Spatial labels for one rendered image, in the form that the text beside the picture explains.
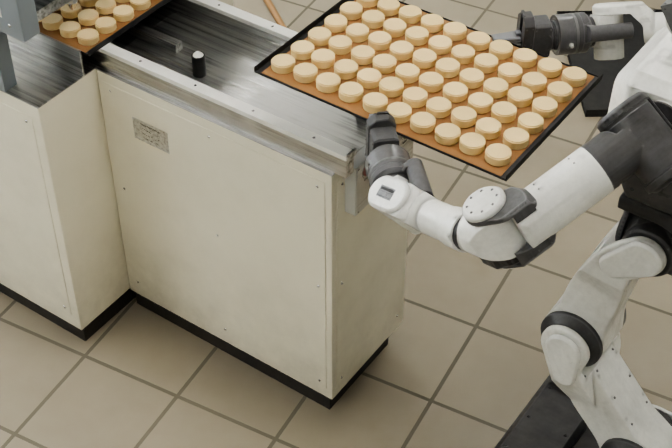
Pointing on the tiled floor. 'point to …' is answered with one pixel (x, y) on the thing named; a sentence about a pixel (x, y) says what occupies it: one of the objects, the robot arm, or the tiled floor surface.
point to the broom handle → (270, 6)
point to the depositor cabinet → (68, 184)
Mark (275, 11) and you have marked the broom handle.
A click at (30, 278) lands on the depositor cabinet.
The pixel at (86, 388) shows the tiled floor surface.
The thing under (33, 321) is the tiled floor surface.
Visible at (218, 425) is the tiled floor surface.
